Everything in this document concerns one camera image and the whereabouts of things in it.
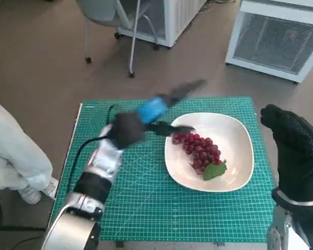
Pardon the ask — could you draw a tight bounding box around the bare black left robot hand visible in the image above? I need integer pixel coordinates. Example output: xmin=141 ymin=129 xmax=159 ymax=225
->
xmin=137 ymin=79 xmax=208 ymax=138

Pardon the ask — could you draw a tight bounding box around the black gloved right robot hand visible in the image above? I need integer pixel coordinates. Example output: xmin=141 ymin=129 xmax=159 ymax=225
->
xmin=260 ymin=104 xmax=313 ymax=203

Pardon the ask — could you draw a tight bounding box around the red toy grape bunch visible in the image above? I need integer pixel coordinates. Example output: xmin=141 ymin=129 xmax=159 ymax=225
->
xmin=171 ymin=132 xmax=228 ymax=182

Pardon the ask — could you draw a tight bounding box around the white square plate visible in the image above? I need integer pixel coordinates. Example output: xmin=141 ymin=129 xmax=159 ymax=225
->
xmin=164 ymin=112 xmax=255 ymax=193

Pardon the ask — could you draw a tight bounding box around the green cutting mat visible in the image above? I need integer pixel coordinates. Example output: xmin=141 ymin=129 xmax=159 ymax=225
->
xmin=73 ymin=96 xmax=274 ymax=242

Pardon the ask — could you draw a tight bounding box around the white mesh cabinet on casters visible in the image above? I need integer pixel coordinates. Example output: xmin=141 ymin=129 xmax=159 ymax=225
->
xmin=114 ymin=0 xmax=207 ymax=52

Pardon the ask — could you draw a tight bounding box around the white cabinet with grey mesh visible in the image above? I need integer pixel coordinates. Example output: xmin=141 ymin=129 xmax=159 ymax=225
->
xmin=225 ymin=0 xmax=313 ymax=84

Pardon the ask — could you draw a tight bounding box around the grey office chair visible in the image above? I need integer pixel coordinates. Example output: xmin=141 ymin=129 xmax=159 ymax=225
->
xmin=75 ymin=0 xmax=167 ymax=78

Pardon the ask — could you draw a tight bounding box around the person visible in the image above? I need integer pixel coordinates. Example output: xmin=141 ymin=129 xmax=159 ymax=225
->
xmin=0 ymin=91 xmax=59 ymax=205

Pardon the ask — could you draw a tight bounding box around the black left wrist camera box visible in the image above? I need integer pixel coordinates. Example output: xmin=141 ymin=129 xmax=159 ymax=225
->
xmin=112 ymin=111 xmax=147 ymax=151

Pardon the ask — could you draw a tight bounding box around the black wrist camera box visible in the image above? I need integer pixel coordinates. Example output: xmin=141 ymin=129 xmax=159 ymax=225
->
xmin=112 ymin=111 xmax=147 ymax=151
xmin=292 ymin=208 xmax=313 ymax=250

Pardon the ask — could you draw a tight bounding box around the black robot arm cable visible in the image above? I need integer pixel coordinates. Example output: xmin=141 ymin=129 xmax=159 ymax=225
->
xmin=67 ymin=104 xmax=118 ymax=195

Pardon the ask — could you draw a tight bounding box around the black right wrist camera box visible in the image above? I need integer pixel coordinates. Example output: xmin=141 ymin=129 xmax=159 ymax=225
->
xmin=292 ymin=208 xmax=313 ymax=250

